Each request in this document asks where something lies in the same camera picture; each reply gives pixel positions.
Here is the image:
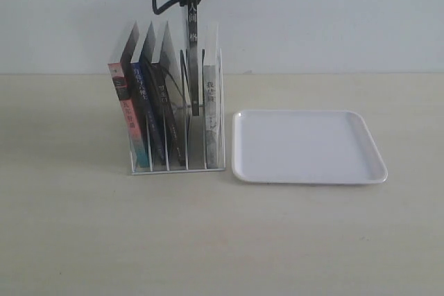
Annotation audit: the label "black book white characters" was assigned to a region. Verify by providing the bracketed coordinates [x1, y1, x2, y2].
[184, 0, 200, 116]

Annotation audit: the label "grey and white book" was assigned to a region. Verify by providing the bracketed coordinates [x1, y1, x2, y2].
[203, 22, 221, 168]

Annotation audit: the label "blue book with orange moon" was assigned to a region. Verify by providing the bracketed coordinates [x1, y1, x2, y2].
[130, 21, 167, 164]

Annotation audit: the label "clear acrylic book rack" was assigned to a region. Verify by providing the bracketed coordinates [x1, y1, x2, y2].
[129, 21, 225, 175]

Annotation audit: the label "black thin book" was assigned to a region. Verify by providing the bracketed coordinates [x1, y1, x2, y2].
[142, 20, 185, 165]

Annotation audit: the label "pink and teal book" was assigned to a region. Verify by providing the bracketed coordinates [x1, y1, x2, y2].
[108, 20, 151, 168]

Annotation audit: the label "white square plastic tray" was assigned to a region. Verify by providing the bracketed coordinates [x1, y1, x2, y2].
[232, 110, 388, 185]

